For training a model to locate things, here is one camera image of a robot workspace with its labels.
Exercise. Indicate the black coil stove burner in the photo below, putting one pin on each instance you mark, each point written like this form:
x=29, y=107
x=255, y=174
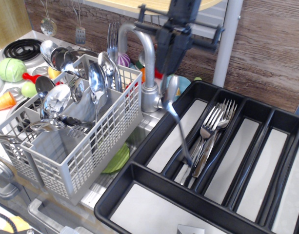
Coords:
x=22, y=49

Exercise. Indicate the large silver spoon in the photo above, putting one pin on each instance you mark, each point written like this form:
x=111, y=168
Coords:
x=55, y=101
x=98, y=87

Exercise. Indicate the silver spoon back left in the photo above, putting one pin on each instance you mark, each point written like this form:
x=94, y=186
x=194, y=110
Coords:
x=58, y=57

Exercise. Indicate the light blue toy bowl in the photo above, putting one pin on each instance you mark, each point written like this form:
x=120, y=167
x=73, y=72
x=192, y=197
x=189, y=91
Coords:
x=184, y=83

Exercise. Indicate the large silver spoon front left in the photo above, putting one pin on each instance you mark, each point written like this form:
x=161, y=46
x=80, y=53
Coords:
x=55, y=101

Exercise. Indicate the silver spoon lying low left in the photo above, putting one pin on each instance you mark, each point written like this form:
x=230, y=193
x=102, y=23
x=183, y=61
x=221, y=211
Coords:
x=47, y=125

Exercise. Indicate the green toy cabbage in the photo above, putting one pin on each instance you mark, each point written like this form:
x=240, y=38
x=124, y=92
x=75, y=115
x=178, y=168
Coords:
x=12, y=69

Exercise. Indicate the silver fork in tray left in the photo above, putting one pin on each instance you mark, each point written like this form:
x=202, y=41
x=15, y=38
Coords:
x=206, y=130

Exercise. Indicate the silver fork lying in basket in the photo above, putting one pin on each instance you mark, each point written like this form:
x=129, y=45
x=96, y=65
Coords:
x=78, y=127

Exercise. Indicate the small silver spoon middle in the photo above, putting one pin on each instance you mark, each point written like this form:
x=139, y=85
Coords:
x=77, y=90

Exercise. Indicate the hanging small metal spatula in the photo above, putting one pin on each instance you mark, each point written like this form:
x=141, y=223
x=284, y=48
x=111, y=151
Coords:
x=80, y=33

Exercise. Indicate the dark silver spoon left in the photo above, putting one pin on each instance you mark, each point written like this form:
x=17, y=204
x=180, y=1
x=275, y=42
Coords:
x=43, y=85

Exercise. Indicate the silver fork in tray right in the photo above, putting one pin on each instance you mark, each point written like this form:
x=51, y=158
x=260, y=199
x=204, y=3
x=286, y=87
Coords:
x=226, y=112

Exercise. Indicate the silver spoon beside tall fork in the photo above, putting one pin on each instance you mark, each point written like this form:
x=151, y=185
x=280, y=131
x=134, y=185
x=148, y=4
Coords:
x=108, y=68

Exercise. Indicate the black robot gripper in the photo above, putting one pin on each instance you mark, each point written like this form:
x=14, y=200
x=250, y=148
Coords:
x=174, y=38

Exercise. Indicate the red toy pepper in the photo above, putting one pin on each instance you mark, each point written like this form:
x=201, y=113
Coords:
x=158, y=74

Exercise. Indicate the grey metal pole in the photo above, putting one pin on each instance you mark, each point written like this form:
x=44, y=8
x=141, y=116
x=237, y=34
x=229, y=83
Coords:
x=232, y=17

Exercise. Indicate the orange toy carrot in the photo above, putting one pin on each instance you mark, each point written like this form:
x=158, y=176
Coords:
x=7, y=100

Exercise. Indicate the silver curved faucet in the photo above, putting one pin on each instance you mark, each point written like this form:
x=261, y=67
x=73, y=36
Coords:
x=152, y=96

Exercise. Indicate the hanging metal skimmer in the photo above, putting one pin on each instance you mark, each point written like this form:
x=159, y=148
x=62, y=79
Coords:
x=47, y=25

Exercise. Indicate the light wooden shelf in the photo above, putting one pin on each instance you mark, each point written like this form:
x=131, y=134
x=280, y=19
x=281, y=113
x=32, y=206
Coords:
x=129, y=5

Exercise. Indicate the silver utensil at left edge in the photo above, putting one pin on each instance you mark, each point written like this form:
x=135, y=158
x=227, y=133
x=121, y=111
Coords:
x=9, y=139

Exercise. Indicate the large silver spoon centre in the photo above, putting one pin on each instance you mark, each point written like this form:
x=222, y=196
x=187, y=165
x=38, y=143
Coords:
x=98, y=87

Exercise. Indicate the grey plastic cutlery basket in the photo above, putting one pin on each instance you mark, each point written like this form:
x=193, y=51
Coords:
x=66, y=162

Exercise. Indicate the green toy plate in sink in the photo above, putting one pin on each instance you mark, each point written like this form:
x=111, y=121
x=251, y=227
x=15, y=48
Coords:
x=119, y=160

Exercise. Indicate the purple white toy onion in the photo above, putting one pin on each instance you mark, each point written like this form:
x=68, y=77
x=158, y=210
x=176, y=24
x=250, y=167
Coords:
x=123, y=59

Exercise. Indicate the black cutlery tray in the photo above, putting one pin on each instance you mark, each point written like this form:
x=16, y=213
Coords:
x=249, y=185

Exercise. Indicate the tall upright silver fork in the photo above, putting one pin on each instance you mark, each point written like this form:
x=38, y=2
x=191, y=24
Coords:
x=113, y=53

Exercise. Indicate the silver fork in tray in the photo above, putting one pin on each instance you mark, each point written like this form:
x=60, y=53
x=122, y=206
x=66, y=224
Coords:
x=226, y=112
x=206, y=130

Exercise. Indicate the silver fork with wide head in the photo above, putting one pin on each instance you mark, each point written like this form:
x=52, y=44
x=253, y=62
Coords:
x=176, y=114

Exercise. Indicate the green toy apple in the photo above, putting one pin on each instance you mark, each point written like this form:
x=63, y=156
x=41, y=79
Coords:
x=28, y=89

